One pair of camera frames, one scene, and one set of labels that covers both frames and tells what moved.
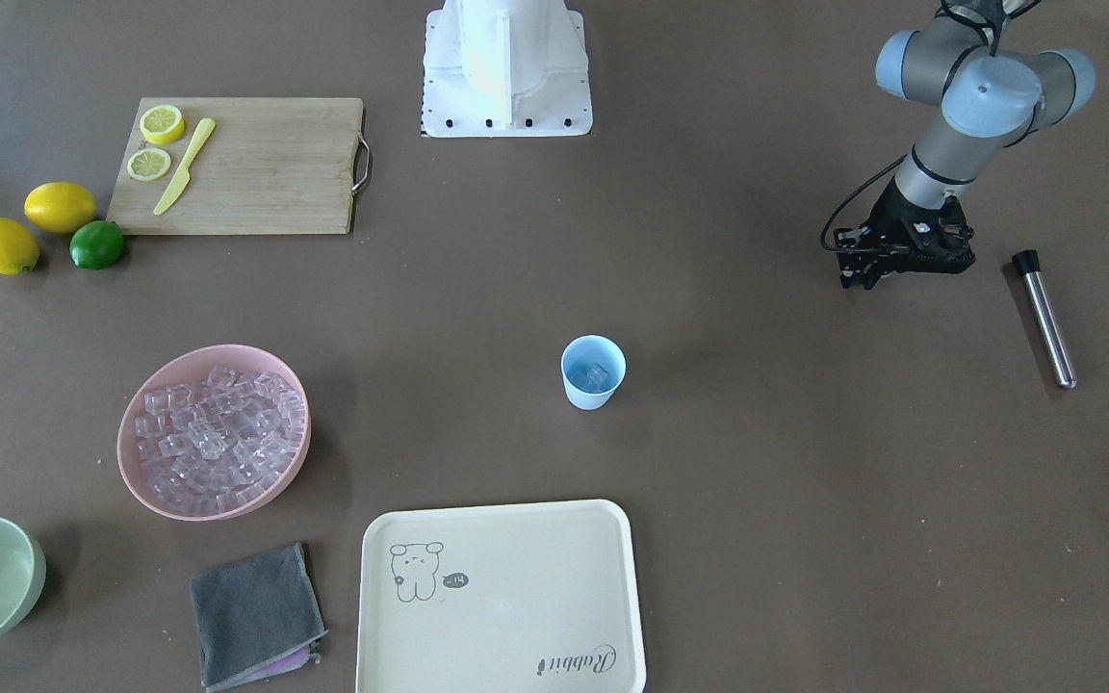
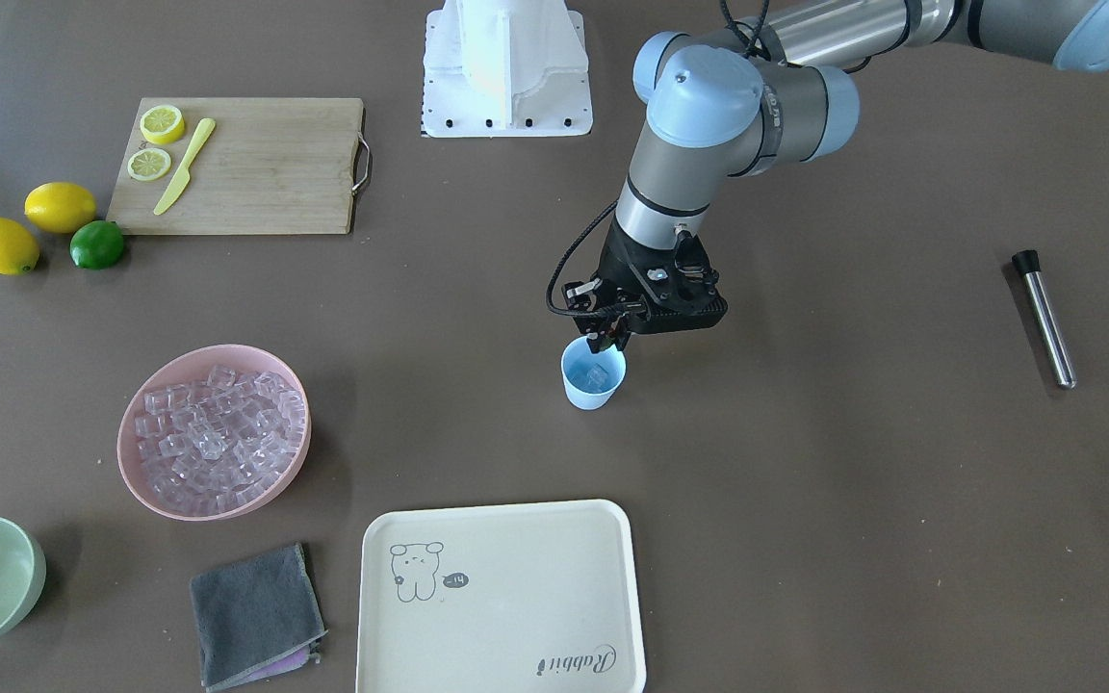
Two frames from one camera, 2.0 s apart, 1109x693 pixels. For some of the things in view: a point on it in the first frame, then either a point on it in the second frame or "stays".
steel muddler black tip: [1028, 261] stays
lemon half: [162, 124] stays
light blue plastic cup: [592, 369] stays
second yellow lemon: [4, 245] stays
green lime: [96, 244] stays
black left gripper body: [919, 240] → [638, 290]
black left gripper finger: [871, 277] → [623, 333]
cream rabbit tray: [531, 598] stays
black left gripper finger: [851, 277] → [602, 341]
